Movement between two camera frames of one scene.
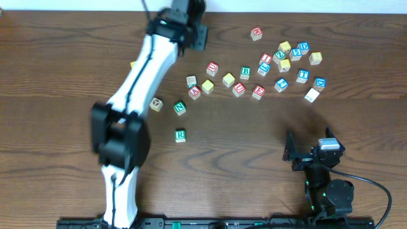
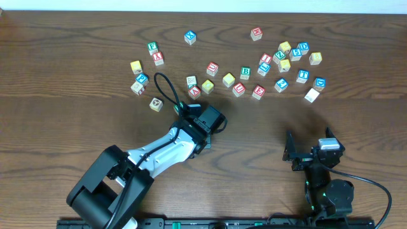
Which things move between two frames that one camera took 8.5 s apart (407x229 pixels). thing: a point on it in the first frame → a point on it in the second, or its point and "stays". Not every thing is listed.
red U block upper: (212, 68) stays
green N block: (179, 108) stays
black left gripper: (200, 37) → (192, 107)
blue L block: (264, 69) stays
